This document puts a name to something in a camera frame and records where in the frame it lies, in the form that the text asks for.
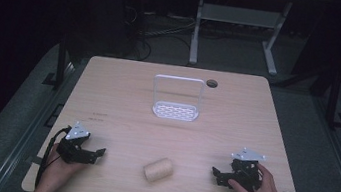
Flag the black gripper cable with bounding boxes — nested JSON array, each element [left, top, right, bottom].
[[33, 122, 73, 192]]

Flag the bundle of floor cables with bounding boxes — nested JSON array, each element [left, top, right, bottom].
[[116, 4, 202, 69]]

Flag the beige paper roll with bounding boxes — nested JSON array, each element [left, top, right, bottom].
[[141, 154, 177, 187]]

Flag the round table cable hole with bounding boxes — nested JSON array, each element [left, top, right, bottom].
[[205, 78, 219, 89]]

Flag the white perforated rack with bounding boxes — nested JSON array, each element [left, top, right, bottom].
[[147, 72, 207, 124]]

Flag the grey metal stand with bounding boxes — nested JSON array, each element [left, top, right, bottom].
[[187, 0, 295, 79]]

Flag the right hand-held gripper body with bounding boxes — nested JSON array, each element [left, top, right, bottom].
[[225, 145, 269, 192]]

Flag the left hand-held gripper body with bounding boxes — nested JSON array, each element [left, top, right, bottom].
[[54, 118, 96, 167]]

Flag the black metal stand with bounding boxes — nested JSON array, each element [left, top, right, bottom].
[[41, 32, 78, 92], [320, 69, 341, 132]]

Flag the person's left hand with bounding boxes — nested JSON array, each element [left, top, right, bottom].
[[35, 141, 90, 192]]

